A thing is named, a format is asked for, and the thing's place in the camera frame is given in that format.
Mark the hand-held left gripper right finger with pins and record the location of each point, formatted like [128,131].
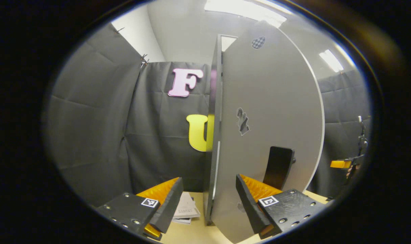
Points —
[249,206]

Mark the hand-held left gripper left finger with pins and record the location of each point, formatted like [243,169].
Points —
[170,206]

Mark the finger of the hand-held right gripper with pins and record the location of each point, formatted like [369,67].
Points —
[340,164]

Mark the grey shoe cabinet door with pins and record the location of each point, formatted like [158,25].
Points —
[276,98]

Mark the grey shoe cabinet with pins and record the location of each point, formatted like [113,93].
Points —
[215,101]

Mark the white paper booklet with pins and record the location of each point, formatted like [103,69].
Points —
[187,208]

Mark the black backdrop cloth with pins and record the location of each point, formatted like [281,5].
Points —
[100,118]
[341,101]

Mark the ceiling light panel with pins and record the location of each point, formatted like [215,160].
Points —
[331,61]
[246,9]

